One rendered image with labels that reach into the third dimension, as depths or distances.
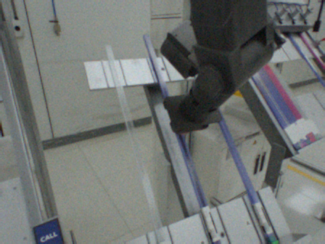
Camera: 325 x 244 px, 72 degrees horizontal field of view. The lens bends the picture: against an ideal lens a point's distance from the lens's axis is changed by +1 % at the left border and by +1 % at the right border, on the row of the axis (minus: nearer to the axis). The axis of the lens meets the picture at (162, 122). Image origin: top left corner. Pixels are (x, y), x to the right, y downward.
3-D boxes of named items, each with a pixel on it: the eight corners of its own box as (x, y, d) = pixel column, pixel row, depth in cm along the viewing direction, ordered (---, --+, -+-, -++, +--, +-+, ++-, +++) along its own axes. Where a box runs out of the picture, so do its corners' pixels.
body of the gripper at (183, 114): (160, 102, 42) (173, 79, 35) (206, 95, 46) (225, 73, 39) (171, 133, 40) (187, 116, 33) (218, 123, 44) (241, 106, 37)
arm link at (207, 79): (223, 88, 24) (275, 43, 26) (153, 14, 25) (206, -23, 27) (196, 117, 36) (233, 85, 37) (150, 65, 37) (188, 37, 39)
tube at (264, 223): (273, 242, 46) (278, 242, 45) (268, 245, 45) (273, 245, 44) (190, 44, 62) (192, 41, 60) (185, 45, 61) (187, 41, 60)
